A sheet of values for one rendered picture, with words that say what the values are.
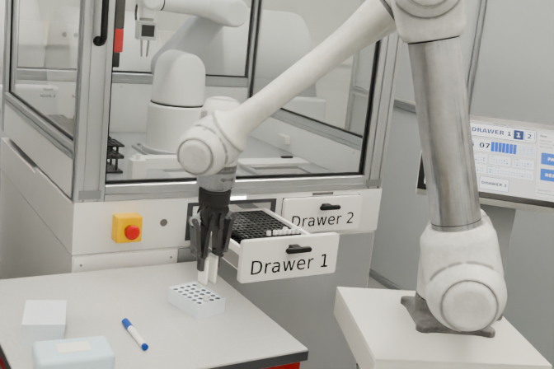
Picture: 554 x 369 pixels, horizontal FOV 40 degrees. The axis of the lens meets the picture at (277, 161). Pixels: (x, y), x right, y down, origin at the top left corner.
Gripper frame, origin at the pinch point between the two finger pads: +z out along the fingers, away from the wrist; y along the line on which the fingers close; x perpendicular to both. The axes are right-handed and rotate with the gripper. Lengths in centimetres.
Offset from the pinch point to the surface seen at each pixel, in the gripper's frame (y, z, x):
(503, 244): 121, 9, -9
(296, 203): 52, -4, 24
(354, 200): 74, -4, 19
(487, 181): 109, -13, -5
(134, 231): -1.4, -0.7, 30.0
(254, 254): 14.1, -1.8, -0.4
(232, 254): 14.1, 0.9, 7.7
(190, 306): -3.2, 9.4, 1.5
